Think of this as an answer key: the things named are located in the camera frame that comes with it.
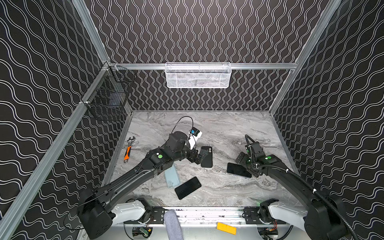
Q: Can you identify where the orange adjustable wrench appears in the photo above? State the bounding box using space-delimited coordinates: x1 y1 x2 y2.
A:
124 136 136 163

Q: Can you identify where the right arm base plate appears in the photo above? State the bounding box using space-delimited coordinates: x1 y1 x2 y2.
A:
242 207 287 226

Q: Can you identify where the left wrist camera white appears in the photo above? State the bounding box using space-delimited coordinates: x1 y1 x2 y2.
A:
188 127 202 150

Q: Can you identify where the blue phone black screen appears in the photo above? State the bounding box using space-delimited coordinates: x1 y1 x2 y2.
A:
227 163 253 178

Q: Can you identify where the light blue phone case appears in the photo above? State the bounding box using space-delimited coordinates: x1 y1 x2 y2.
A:
164 164 181 189

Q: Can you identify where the black wire basket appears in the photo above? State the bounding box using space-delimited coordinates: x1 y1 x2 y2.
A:
85 66 137 122

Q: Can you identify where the white mesh basket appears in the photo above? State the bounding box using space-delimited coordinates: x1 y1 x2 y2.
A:
165 62 232 89

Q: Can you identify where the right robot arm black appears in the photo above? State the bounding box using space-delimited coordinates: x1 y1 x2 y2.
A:
236 136 359 240

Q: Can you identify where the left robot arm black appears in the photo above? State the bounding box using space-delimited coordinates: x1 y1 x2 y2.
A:
76 128 203 240

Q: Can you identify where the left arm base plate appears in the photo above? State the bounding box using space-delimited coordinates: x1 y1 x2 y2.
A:
125 207 166 225

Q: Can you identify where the yellow card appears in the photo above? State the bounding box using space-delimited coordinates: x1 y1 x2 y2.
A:
217 223 237 235

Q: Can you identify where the black phone on table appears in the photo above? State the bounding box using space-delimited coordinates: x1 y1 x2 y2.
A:
175 177 202 200

